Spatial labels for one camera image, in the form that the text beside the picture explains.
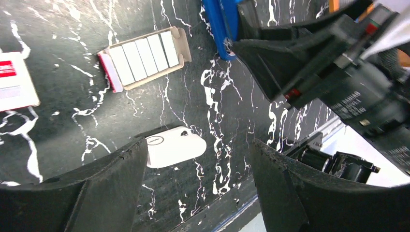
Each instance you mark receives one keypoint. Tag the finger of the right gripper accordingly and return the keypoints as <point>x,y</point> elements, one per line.
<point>287,67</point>
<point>251,28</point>

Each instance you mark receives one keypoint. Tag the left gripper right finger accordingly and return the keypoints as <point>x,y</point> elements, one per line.
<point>297,198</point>

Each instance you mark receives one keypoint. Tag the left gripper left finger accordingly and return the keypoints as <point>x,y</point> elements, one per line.
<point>101,196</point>

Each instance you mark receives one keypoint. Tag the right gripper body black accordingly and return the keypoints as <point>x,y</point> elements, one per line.
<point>371,95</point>

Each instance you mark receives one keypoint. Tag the silver staple strip tray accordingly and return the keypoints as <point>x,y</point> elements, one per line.
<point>137,61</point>

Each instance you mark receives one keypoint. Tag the red white staple box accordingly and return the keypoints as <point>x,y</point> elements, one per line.
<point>16,86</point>

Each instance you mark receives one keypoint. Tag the aluminium rail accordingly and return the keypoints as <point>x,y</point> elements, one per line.
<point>330,128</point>

